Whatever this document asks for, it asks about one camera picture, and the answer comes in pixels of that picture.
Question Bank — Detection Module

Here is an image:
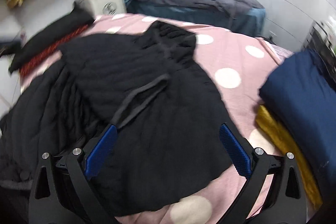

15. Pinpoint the grey blue bedding pile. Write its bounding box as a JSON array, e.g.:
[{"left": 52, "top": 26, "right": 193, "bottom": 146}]
[{"left": 124, "top": 0, "right": 266, "bottom": 37}]

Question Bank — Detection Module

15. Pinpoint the folded navy blue garment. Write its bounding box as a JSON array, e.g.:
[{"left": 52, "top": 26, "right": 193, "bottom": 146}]
[{"left": 259, "top": 50, "right": 335, "bottom": 195}]

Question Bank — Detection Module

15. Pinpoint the black wire rack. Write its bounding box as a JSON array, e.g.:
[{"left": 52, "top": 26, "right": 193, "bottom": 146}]
[{"left": 302, "top": 21, "right": 335, "bottom": 69}]

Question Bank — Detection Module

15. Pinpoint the folded red patterned garment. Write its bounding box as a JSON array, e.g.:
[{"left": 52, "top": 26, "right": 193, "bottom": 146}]
[{"left": 19, "top": 24, "right": 89, "bottom": 78}]

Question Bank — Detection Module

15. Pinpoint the folded black garment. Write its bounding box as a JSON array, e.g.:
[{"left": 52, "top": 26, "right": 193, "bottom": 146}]
[{"left": 8, "top": 2, "right": 95, "bottom": 74}]

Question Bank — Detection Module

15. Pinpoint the black quilted coat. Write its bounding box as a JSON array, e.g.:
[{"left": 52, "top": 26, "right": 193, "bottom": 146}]
[{"left": 1, "top": 21, "right": 232, "bottom": 217}]

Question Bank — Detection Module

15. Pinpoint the folded golden yellow garment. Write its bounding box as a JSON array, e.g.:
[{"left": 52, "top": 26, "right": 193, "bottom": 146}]
[{"left": 255, "top": 105, "right": 323, "bottom": 211}]

